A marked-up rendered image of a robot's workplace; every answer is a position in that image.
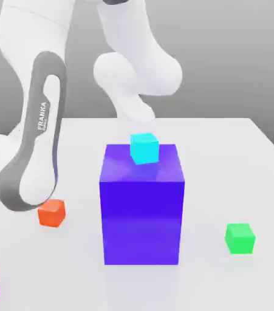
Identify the small orange cube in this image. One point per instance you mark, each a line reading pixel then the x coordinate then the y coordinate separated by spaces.
pixel 51 213

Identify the small green cube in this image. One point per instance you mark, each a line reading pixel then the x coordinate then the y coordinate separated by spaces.
pixel 240 239

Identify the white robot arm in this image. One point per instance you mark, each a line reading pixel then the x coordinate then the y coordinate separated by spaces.
pixel 136 60

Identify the small cyan cube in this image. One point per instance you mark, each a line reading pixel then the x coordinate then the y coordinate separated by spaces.
pixel 144 149

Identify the large blue box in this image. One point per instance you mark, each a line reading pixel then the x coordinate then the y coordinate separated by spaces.
pixel 141 218

